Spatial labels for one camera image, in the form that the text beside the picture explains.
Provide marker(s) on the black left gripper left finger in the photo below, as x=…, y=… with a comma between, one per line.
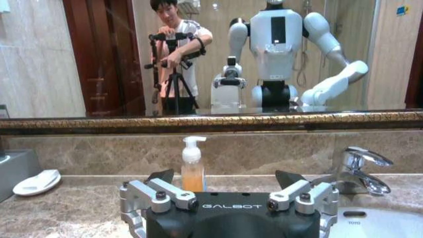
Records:
x=155, y=192

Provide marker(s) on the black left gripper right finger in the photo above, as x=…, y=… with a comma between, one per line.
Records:
x=306, y=192

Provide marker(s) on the chrome sink faucet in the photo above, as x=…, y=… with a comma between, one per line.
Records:
x=355, y=168

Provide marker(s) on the white ceramic sink basin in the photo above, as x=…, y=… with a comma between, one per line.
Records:
x=386, y=223

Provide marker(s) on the clear foam soap pump bottle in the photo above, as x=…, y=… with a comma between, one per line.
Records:
x=193, y=173

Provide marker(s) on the white oval soap dish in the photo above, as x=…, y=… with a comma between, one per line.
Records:
x=37, y=183

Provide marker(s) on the person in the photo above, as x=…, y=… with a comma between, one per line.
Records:
x=190, y=32

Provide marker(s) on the ornate gold mirror frame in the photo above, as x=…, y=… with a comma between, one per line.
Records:
x=211, y=121

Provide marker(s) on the large wall mirror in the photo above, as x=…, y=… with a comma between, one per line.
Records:
x=43, y=62

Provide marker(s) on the blue and yellow wall sticker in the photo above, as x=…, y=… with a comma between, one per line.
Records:
x=402, y=10

